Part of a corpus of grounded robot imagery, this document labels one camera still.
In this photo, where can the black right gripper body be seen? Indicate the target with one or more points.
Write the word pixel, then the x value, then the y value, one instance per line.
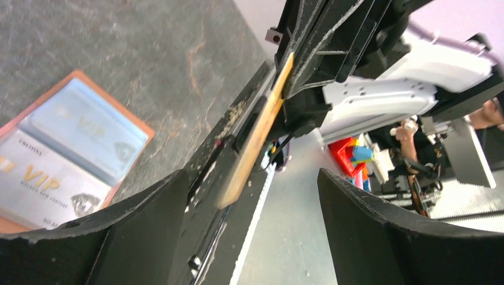
pixel 378 43

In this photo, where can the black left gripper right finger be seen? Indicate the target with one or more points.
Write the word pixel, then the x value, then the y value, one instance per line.
pixel 375 242

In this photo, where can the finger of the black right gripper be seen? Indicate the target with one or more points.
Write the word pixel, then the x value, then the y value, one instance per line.
pixel 328 40
pixel 300 30

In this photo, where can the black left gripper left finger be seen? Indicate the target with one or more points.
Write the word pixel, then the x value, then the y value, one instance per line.
pixel 131 242

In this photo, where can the gold credit card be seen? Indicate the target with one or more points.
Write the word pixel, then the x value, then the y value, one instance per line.
pixel 248 155

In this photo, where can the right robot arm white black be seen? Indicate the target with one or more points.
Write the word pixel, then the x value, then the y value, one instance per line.
pixel 440 78

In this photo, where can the silver VIP card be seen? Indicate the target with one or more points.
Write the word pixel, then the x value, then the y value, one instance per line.
pixel 42 189

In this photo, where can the blue VIP card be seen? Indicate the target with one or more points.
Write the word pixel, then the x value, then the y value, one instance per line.
pixel 83 127

